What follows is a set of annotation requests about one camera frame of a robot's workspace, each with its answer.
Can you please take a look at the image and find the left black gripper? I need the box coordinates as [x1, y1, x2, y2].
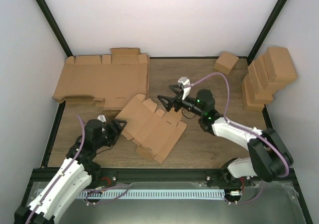
[95, 119, 128, 149]

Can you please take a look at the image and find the black aluminium frame rail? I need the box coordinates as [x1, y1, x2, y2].
[32, 168, 295, 185]

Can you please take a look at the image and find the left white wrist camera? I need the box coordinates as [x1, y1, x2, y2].
[97, 114, 107, 123]

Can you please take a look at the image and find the purple cable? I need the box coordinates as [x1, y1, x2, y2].
[24, 114, 130, 224]
[190, 72, 291, 206]

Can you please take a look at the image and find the black frame post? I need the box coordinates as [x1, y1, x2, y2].
[35, 0, 73, 57]
[246, 0, 288, 65]

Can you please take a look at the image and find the stack of flat cardboard sheets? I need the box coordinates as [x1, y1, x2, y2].
[53, 48, 150, 111]

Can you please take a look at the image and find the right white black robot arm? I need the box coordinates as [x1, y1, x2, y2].
[158, 85, 294, 186]

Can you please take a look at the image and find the right black frame post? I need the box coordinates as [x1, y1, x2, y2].
[246, 0, 288, 65]

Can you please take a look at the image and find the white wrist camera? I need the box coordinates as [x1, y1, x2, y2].
[177, 77, 191, 100]
[97, 114, 107, 123]

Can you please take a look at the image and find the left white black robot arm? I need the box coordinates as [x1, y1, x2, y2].
[14, 119, 127, 224]

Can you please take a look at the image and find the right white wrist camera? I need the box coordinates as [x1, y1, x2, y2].
[177, 77, 191, 100]

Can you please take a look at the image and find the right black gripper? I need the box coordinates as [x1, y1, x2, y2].
[158, 85, 204, 117]

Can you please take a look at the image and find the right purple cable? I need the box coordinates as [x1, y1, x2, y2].
[190, 72, 291, 206]

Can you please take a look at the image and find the left black frame post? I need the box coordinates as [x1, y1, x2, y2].
[35, 0, 73, 57]

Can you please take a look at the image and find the lowest stacked folded cardboard box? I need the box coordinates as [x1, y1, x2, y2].
[241, 74, 264, 112]

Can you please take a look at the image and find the small folded cardboard box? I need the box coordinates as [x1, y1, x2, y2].
[213, 51, 239, 75]

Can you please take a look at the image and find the light blue slotted cable duct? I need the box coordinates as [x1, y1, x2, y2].
[76, 189, 225, 200]

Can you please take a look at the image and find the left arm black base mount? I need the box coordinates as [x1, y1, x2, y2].
[91, 168, 117, 187]

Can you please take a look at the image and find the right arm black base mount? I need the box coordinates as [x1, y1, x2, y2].
[205, 158, 242, 187]

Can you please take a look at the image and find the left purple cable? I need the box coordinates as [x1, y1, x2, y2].
[24, 114, 130, 224]

